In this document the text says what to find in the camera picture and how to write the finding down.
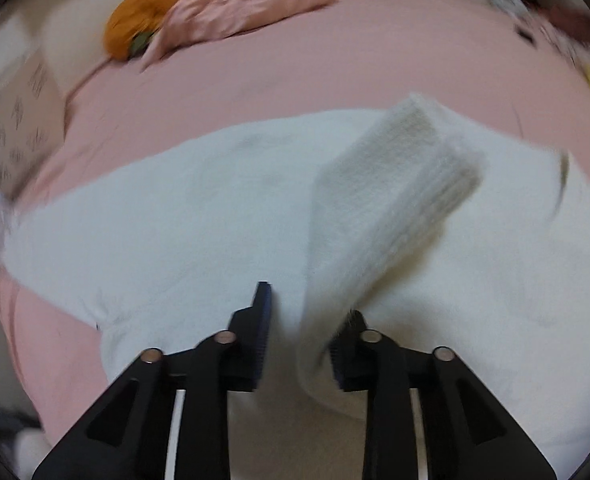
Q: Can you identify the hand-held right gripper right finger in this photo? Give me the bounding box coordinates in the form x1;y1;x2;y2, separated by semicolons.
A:
330;310;558;480

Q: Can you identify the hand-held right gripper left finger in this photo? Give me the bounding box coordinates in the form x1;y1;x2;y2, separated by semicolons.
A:
32;282;273;480

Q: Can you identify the white towel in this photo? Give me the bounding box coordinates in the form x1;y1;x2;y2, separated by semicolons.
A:
2;91;590;471

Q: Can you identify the pink bed sheet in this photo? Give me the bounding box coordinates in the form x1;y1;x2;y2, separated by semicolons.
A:
0;0;590;441

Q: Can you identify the pink quilt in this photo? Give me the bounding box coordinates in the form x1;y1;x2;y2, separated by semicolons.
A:
142;0;416;68

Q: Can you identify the orange pumpkin plush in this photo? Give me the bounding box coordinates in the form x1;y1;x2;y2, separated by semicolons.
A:
104;0;192;61

